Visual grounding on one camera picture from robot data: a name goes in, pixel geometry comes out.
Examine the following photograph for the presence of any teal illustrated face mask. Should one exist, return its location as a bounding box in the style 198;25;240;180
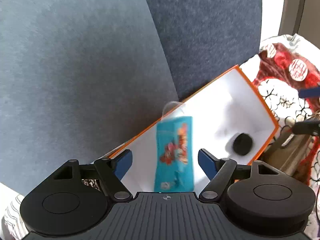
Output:
153;101;194;193

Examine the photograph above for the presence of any black hair scrunchie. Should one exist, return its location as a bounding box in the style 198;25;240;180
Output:
232;133;253;156

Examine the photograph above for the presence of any olive striped zipper pouch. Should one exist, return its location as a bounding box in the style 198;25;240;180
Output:
259;126;314;176

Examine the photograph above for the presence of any orange rimmed white box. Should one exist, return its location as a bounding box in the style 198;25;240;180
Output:
116;66;278;194

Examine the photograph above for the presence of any blue grey cushion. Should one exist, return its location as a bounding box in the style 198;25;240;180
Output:
1;0;177;195

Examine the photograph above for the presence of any dark navy cushion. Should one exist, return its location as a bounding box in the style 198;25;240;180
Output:
146;0;262;100

